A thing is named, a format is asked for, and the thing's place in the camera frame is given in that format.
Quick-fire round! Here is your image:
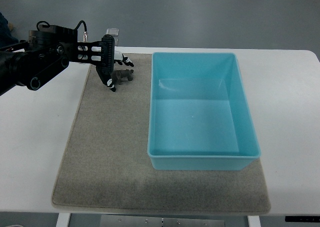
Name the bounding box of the clear floor plate far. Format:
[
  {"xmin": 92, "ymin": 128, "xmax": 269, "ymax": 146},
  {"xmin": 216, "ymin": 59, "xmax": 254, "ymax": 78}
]
[{"xmin": 105, "ymin": 28, "xmax": 120, "ymax": 37}]

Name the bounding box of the brown toy hippo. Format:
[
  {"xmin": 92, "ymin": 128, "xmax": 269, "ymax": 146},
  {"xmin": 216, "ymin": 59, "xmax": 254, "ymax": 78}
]
[{"xmin": 111, "ymin": 69, "xmax": 134, "ymax": 85}]

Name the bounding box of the black table control panel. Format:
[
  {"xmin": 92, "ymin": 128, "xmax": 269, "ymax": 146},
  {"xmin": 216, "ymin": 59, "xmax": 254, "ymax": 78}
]
[{"xmin": 285, "ymin": 215, "xmax": 320, "ymax": 223}]

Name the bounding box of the blue plastic box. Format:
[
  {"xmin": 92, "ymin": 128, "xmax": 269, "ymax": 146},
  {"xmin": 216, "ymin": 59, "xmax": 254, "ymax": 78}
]
[{"xmin": 147, "ymin": 52, "xmax": 261, "ymax": 171}]

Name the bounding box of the metal table crossbar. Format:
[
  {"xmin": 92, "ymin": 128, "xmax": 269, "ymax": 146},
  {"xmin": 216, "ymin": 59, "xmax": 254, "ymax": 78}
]
[{"xmin": 99, "ymin": 215, "xmax": 226, "ymax": 227}]

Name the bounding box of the person leg in jeans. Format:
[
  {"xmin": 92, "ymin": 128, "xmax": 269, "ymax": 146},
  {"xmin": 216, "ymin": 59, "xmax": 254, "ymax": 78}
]
[{"xmin": 0, "ymin": 13, "xmax": 19, "ymax": 48}]

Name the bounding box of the clear floor plate near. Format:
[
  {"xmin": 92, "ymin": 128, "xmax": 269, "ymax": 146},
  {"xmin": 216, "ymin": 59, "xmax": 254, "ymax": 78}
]
[{"xmin": 114, "ymin": 38, "xmax": 119, "ymax": 47}]

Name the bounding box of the beige shoe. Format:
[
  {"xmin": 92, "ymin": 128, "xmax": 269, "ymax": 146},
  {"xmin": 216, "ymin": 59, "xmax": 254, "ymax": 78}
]
[{"xmin": 7, "ymin": 22, "xmax": 14, "ymax": 32}]

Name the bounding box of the clear floor plate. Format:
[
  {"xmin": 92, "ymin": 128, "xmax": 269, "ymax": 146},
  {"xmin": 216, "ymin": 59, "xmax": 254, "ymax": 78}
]
[
  {"xmin": 105, "ymin": 28, "xmax": 120, "ymax": 37},
  {"xmin": 114, "ymin": 38, "xmax": 119, "ymax": 47}
]

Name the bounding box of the grey felt mat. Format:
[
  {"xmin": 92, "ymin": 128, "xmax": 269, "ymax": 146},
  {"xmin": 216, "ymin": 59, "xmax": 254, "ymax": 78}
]
[{"xmin": 51, "ymin": 54, "xmax": 271, "ymax": 216}]

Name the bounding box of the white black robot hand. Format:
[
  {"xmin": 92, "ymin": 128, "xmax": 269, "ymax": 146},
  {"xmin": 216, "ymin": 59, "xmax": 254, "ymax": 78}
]
[{"xmin": 95, "ymin": 51, "xmax": 134, "ymax": 92}]

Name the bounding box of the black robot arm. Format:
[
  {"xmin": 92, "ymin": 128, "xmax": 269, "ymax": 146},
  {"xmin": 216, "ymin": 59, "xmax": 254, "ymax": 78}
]
[{"xmin": 0, "ymin": 21, "xmax": 116, "ymax": 94}]

